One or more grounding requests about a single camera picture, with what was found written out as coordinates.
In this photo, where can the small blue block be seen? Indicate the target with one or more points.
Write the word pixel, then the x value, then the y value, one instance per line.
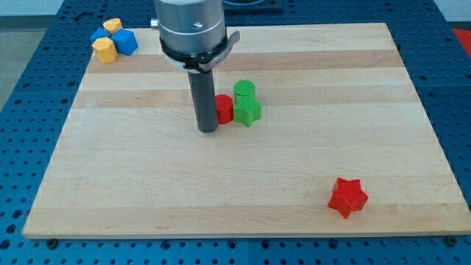
pixel 100 32

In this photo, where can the yellow hexagon block rear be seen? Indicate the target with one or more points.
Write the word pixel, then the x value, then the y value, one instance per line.
pixel 112 25

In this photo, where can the yellow hexagon block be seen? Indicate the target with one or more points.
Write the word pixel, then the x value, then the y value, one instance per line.
pixel 105 50
pixel 112 25

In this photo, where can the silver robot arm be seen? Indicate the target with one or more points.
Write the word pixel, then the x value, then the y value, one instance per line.
pixel 193 34

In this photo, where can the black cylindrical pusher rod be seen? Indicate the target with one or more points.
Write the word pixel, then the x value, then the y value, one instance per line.
pixel 203 95

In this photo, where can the green star block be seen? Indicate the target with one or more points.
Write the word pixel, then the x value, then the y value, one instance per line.
pixel 246 111

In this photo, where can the yellow hexagon block front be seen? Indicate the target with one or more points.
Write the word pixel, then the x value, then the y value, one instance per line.
pixel 105 50

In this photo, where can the red star block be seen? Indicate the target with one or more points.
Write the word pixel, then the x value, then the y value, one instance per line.
pixel 347 196

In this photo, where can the green cylinder block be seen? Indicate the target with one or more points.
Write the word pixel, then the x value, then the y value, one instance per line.
pixel 244 89

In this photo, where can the red cylinder block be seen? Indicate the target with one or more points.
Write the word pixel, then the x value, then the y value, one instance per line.
pixel 224 108

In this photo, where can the light wooden board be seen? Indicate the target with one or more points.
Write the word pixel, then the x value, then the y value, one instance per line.
pixel 336 101

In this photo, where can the blue cube block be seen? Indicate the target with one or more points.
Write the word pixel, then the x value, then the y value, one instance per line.
pixel 125 42

